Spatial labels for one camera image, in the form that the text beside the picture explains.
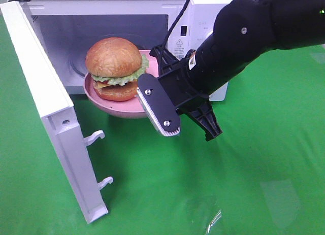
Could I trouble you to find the white microwave oven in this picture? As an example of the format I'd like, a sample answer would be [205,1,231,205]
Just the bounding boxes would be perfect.
[7,0,242,102]

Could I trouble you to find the burger with lettuce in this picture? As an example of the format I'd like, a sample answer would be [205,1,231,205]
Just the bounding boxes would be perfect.
[85,37,149,102]

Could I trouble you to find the upper white round knob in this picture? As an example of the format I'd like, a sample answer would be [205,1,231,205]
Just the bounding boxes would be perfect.
[205,31,213,40]

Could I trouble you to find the white microwave door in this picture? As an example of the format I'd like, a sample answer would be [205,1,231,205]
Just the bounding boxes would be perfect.
[1,1,113,223]

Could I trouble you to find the glass microwave turntable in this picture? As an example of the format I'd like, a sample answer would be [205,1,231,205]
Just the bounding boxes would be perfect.
[69,33,148,77]

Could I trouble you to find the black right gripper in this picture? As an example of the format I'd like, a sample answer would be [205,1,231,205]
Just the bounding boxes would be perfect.
[149,45,222,141]

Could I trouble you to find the pink round plate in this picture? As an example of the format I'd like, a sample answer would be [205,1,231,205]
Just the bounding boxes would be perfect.
[84,50,158,118]

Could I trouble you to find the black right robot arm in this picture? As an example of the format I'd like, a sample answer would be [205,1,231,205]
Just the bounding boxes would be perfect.
[150,0,324,112]

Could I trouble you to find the black camera cable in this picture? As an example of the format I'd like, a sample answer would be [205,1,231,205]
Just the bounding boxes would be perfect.
[162,0,193,50]

